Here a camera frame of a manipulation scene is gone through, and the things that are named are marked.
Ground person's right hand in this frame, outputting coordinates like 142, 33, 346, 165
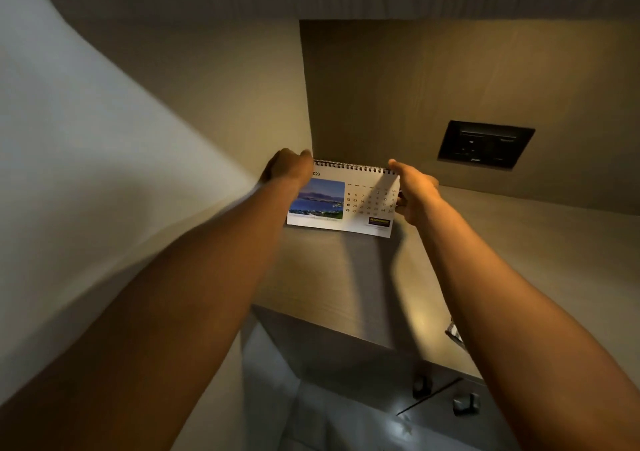
388, 159, 444, 227

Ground person's left hand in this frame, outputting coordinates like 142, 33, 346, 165
258, 148, 315, 190

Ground white spiral desk calendar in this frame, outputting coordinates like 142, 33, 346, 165
286, 159, 402, 239

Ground person's right forearm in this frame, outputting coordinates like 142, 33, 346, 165
415, 199, 640, 451

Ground person's left forearm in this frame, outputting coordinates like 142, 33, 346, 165
0, 177, 306, 451

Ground crinkled silver wrapper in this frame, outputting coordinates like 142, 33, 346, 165
445, 318, 468, 350

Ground black wall socket panel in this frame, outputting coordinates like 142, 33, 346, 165
437, 120, 536, 170

